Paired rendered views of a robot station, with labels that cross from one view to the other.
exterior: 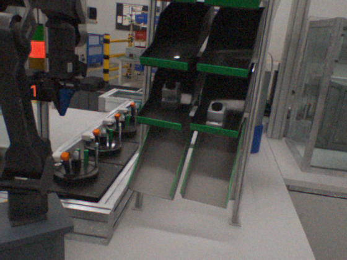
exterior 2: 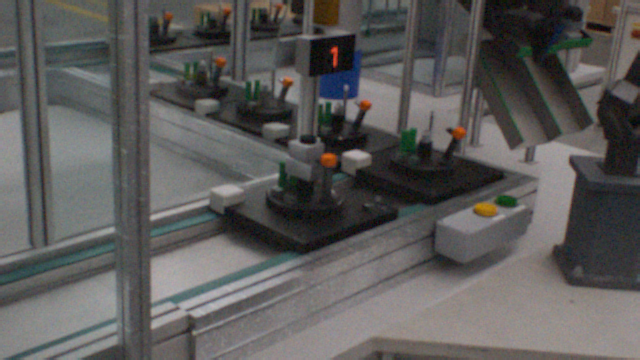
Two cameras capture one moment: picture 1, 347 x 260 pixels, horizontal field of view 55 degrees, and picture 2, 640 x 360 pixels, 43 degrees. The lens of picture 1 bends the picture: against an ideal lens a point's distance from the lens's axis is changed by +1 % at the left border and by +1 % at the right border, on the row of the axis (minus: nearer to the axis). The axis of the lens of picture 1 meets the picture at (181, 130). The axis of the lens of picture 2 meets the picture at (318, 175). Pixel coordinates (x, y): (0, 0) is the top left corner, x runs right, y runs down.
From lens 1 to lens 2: 1.73 m
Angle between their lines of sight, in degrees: 50
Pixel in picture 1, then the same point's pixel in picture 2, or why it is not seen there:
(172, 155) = (512, 94)
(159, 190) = (533, 137)
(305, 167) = (440, 90)
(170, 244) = (551, 198)
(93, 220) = (525, 195)
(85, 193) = (487, 173)
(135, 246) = (542, 211)
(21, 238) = not seen: outside the picture
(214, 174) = (550, 100)
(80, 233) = not seen: hidden behind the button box
